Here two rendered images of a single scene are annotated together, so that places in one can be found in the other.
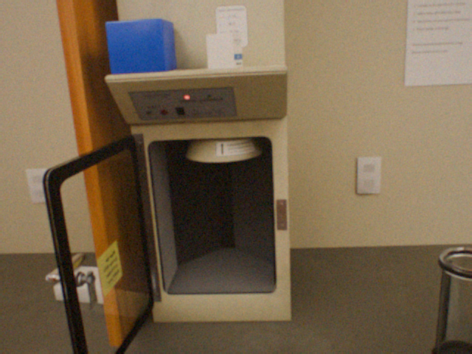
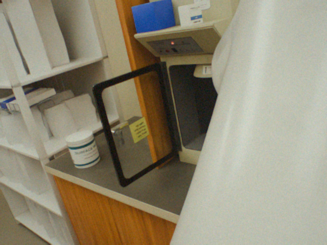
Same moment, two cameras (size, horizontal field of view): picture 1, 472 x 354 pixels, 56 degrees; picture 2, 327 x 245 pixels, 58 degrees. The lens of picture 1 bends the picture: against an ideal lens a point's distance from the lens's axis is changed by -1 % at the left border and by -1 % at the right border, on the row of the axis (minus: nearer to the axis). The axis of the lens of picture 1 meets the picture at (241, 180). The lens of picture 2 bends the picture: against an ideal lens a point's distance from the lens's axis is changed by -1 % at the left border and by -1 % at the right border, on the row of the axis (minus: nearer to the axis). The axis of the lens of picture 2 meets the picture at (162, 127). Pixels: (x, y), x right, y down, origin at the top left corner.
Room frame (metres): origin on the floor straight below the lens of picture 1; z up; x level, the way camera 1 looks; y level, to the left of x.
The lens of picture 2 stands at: (0.00, -0.48, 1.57)
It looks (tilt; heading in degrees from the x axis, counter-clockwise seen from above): 22 degrees down; 40
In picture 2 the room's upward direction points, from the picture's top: 12 degrees counter-clockwise
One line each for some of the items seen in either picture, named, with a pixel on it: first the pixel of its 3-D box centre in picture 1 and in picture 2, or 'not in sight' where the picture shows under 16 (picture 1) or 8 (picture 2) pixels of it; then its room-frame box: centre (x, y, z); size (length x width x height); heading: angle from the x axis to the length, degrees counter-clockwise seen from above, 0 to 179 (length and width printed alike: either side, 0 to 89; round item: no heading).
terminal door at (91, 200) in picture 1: (110, 256); (140, 124); (0.75, 0.25, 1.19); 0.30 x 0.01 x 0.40; 169
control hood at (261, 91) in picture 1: (200, 96); (182, 42); (0.85, 0.07, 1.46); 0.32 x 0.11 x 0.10; 86
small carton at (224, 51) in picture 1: (224, 51); (190, 14); (0.85, 0.02, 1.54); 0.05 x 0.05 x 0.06; 71
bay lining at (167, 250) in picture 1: (220, 200); (218, 99); (1.03, 0.05, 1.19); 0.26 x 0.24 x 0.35; 86
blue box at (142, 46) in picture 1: (143, 47); (154, 16); (0.86, 0.17, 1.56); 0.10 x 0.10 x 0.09; 86
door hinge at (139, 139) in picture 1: (146, 223); (171, 109); (0.91, 0.21, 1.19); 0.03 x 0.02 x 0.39; 86
